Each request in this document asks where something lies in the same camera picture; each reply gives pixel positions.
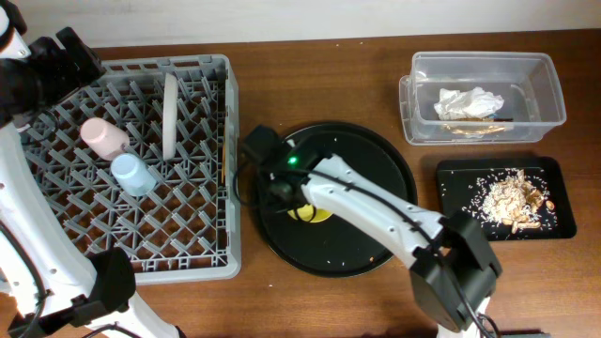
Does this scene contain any yellow bowl with food scraps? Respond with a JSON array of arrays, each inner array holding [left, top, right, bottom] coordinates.
[[287, 205, 332, 223]]

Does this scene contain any wooden chopstick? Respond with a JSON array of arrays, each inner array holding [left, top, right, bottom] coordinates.
[[221, 138, 227, 185]]

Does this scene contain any pink cup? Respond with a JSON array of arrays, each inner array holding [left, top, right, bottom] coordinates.
[[80, 117, 130, 161]]

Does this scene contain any grey plate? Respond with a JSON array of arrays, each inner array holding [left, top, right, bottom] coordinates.
[[162, 73, 177, 161]]

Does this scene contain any light blue cup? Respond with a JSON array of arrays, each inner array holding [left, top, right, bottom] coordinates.
[[111, 153, 157, 197]]

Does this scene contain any gold foil wrapper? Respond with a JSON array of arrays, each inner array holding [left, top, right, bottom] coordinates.
[[441, 117, 513, 138]]

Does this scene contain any white napkin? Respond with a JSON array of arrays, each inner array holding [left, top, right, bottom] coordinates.
[[433, 86, 504, 121]]

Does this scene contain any pile of food scraps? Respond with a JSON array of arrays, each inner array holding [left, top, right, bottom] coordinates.
[[461, 168, 558, 236]]

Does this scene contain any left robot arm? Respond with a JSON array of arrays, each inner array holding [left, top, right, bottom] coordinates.
[[1, 1, 183, 337]]

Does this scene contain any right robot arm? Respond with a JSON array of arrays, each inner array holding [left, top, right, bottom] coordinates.
[[240, 122, 502, 337]]

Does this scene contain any grey dishwasher rack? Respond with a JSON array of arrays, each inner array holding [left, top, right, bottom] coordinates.
[[22, 54, 241, 284]]

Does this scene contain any round black tray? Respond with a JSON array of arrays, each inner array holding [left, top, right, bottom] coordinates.
[[254, 122, 418, 278]]

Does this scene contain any clear plastic bin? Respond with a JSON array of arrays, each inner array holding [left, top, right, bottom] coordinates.
[[399, 52, 567, 146]]

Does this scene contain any black rectangular tray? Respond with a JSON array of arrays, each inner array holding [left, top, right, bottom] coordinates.
[[437, 157, 577, 241]]

